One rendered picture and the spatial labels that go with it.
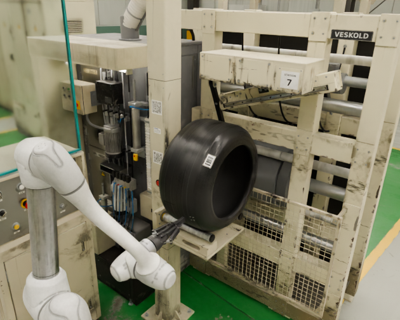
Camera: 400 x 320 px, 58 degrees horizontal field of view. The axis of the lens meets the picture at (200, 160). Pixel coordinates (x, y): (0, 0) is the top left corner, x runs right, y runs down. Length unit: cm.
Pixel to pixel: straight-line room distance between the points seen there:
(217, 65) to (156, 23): 38
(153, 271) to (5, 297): 95
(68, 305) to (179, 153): 79
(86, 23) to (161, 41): 353
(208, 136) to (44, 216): 79
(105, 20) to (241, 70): 1061
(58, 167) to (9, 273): 96
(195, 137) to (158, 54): 47
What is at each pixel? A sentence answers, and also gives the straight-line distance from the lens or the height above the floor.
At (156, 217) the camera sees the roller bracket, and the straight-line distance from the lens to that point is 207.
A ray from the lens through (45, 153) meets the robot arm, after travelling 126.
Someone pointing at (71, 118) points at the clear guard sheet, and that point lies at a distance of 202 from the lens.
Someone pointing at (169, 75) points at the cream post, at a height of 168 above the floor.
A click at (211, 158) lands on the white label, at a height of 137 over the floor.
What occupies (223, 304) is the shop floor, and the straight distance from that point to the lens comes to 287.
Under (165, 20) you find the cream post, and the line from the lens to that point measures 186.
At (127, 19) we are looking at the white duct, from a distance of 245.
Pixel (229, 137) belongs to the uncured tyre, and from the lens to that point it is 175.
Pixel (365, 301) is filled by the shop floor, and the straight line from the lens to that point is 318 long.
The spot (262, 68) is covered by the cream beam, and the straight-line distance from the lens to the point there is 185.
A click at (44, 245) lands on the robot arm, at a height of 116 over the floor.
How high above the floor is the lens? 201
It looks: 23 degrees down
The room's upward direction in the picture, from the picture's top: 1 degrees clockwise
